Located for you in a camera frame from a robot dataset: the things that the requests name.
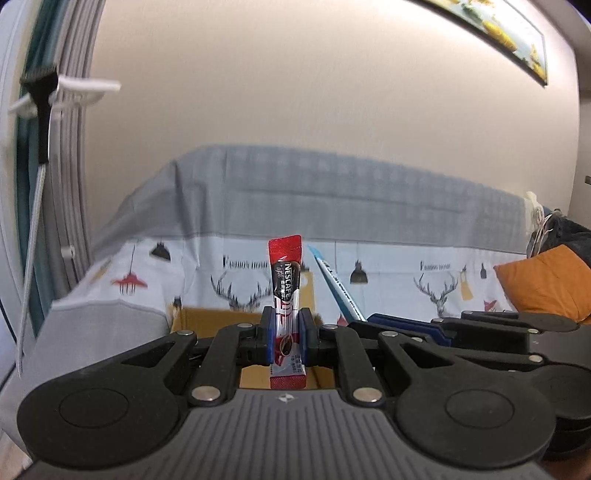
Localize light blue stick packet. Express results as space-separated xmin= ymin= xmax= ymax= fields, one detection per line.
xmin=308 ymin=246 xmax=367 ymax=323

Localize red Nescafe coffee stick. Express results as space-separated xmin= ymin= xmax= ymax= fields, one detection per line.
xmin=269 ymin=235 xmax=307 ymax=390

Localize printed white sofa cover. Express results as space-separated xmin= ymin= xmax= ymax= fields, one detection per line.
xmin=52 ymin=236 xmax=520 ymax=323

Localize brown cardboard box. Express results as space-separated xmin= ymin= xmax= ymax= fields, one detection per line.
xmin=169 ymin=305 xmax=335 ymax=390

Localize orange cushion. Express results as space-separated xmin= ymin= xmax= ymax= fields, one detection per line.
xmin=494 ymin=245 xmax=591 ymax=323

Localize white curtain tieback hook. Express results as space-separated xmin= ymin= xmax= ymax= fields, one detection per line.
xmin=8 ymin=75 xmax=121 ymax=119

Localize grey curtain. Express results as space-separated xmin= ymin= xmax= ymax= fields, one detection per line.
xmin=15 ymin=1 xmax=104 ymax=332

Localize framed wall painting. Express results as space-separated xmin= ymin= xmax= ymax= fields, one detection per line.
xmin=424 ymin=0 xmax=548 ymax=86

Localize black handled grey rod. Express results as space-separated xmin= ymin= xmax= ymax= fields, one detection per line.
xmin=15 ymin=64 xmax=59 ymax=375

